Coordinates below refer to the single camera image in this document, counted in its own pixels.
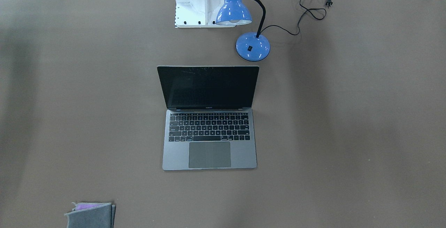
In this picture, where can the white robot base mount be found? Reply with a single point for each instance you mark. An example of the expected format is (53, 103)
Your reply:
(198, 14)

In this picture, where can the grey folded cloth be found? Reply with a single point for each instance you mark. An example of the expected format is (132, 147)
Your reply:
(91, 215)

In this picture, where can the blue desk lamp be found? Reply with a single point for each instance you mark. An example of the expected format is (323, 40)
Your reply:
(251, 46)

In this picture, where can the grey laptop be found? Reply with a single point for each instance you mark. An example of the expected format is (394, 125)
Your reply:
(209, 118)

